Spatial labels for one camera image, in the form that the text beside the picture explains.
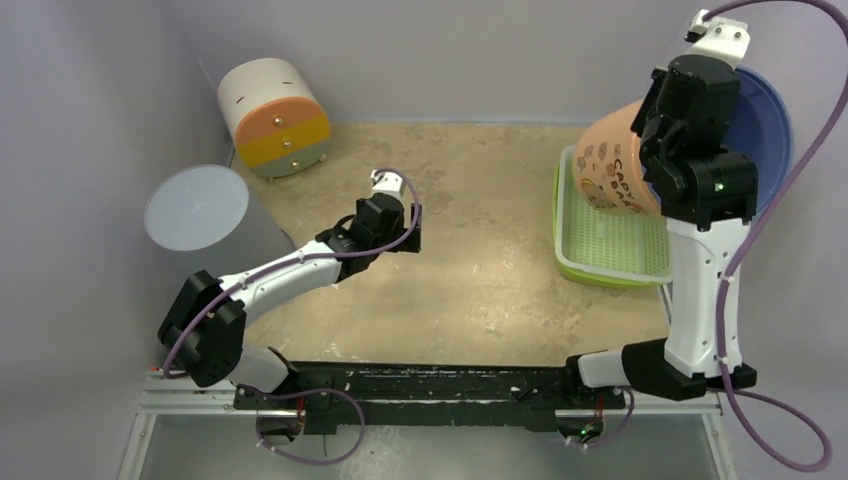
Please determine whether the orange capybara bucket blue rim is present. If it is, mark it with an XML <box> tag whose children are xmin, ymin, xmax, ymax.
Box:
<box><xmin>571</xmin><ymin>67</ymin><xmax>794</xmax><ymax>218</ymax></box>

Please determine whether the large grey plastic bucket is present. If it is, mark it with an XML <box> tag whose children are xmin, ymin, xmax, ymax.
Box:
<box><xmin>144</xmin><ymin>164</ymin><xmax>296</xmax><ymax>277</ymax></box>

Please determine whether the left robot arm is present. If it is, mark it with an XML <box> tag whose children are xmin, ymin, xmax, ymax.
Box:
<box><xmin>158</xmin><ymin>193</ymin><xmax>422</xmax><ymax>409</ymax></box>

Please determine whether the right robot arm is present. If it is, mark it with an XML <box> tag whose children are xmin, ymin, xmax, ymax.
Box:
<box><xmin>561</xmin><ymin>54</ymin><xmax>758</xmax><ymax>407</ymax></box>

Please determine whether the white mini drawer cabinet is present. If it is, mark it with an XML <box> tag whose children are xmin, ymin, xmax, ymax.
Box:
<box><xmin>217</xmin><ymin>58</ymin><xmax>331</xmax><ymax>180</ymax></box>

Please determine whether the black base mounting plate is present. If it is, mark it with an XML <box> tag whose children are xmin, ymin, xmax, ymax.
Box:
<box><xmin>234</xmin><ymin>361</ymin><xmax>625</xmax><ymax>435</ymax></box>

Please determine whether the green white plastic basket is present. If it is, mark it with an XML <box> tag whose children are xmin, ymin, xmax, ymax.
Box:
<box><xmin>552</xmin><ymin>146</ymin><xmax>672</xmax><ymax>288</ymax></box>

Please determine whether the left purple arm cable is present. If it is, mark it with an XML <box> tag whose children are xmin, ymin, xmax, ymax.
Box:
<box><xmin>162</xmin><ymin>170</ymin><xmax>423</xmax><ymax>380</ymax></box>

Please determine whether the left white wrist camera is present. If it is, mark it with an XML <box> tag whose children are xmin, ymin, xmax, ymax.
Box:
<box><xmin>370</xmin><ymin>170</ymin><xmax>406</xmax><ymax>200</ymax></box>

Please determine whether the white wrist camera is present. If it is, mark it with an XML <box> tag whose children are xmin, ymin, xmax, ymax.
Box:
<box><xmin>686</xmin><ymin>9</ymin><xmax>751</xmax><ymax>69</ymax></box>
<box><xmin>370</xmin><ymin>170</ymin><xmax>406</xmax><ymax>200</ymax></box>

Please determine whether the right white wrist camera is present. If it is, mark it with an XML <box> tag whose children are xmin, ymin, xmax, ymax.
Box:
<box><xmin>686</xmin><ymin>9</ymin><xmax>751</xmax><ymax>69</ymax></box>

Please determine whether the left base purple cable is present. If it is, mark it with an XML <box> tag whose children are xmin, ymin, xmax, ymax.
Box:
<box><xmin>254</xmin><ymin>385</ymin><xmax>368</xmax><ymax>466</ymax></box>

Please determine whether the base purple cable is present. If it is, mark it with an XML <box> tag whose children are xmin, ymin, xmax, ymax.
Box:
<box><xmin>254</xmin><ymin>385</ymin><xmax>368</xmax><ymax>466</ymax></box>
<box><xmin>564</xmin><ymin>387</ymin><xmax>637</xmax><ymax>452</ymax></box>

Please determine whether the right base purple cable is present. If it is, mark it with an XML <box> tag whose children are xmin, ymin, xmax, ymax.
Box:
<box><xmin>564</xmin><ymin>387</ymin><xmax>637</xmax><ymax>452</ymax></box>

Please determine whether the aluminium frame rail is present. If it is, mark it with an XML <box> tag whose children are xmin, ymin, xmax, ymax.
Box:
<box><xmin>119</xmin><ymin>284</ymin><xmax>737</xmax><ymax>480</ymax></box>

